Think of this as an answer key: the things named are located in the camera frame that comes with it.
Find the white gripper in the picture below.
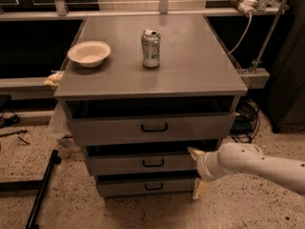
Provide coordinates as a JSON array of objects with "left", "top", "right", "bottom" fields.
[{"left": 187, "top": 147, "right": 224, "bottom": 199}]

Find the grey drawer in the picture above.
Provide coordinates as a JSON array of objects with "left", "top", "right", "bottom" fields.
[
  {"left": 97, "top": 177, "right": 195, "bottom": 198},
  {"left": 68, "top": 112, "right": 236, "bottom": 146},
  {"left": 85, "top": 150, "right": 196, "bottom": 176}
]

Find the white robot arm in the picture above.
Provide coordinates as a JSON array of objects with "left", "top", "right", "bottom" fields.
[{"left": 188, "top": 142, "right": 305, "bottom": 199}]

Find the grey bottom drawer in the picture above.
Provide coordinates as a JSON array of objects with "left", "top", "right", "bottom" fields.
[{"left": 97, "top": 177, "right": 195, "bottom": 198}]

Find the grey drawer cabinet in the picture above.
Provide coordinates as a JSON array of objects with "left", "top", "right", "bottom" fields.
[{"left": 55, "top": 14, "right": 247, "bottom": 198}]

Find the grey top drawer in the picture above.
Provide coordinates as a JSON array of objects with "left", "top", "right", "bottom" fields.
[{"left": 68, "top": 112, "right": 236, "bottom": 146}]

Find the silver soda can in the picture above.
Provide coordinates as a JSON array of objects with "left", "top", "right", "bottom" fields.
[{"left": 141, "top": 29, "right": 161, "bottom": 68}]

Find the black metal stand leg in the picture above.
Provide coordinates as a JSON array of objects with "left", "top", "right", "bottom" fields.
[{"left": 25, "top": 150, "right": 61, "bottom": 229}]

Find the clear plastic bag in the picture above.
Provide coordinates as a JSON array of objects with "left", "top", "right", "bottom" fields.
[{"left": 48, "top": 102, "right": 71, "bottom": 148}]

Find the white bowl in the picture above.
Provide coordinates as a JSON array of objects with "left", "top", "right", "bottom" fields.
[{"left": 68, "top": 41, "right": 112, "bottom": 68}]

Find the yellow cloth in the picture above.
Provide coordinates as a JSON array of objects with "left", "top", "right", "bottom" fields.
[{"left": 45, "top": 72, "right": 64, "bottom": 87}]

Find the white power strip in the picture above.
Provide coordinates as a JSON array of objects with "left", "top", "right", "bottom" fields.
[{"left": 229, "top": 0, "right": 257, "bottom": 16}]

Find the black cable bundle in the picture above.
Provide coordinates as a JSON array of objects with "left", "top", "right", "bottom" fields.
[{"left": 230, "top": 98, "right": 261, "bottom": 145}]

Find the grey metal rail frame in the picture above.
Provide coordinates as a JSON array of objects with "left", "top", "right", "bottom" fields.
[{"left": 0, "top": 0, "right": 296, "bottom": 101}]

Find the white power cable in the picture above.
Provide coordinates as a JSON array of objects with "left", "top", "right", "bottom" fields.
[{"left": 226, "top": 12, "right": 254, "bottom": 56}]

